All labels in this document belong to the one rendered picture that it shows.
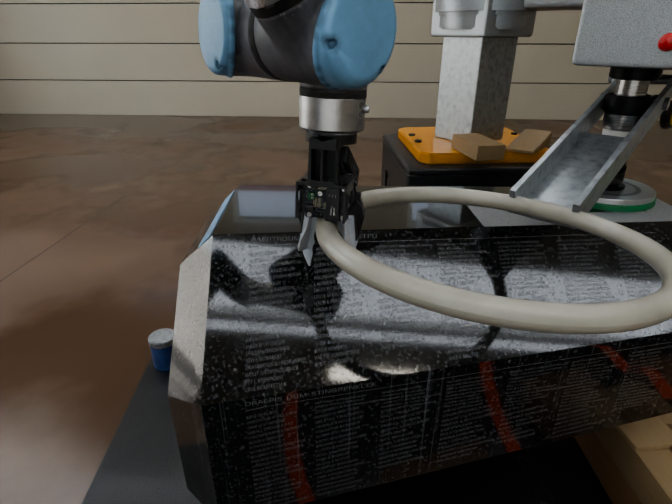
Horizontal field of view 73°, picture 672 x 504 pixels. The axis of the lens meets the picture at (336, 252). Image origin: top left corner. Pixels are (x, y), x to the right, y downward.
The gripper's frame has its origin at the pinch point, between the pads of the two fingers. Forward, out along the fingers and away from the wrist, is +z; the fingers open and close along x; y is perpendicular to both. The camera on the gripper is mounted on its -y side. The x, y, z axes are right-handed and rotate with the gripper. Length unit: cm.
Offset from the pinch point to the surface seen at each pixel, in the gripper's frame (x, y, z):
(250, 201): -27.2, -34.0, 3.1
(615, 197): 56, -47, -4
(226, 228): -25.7, -17.4, 4.2
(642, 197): 62, -48, -4
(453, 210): 20.2, -38.3, 1.0
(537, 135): 51, -121, -7
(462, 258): 22.6, -24.2, 6.8
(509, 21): 33, -114, -44
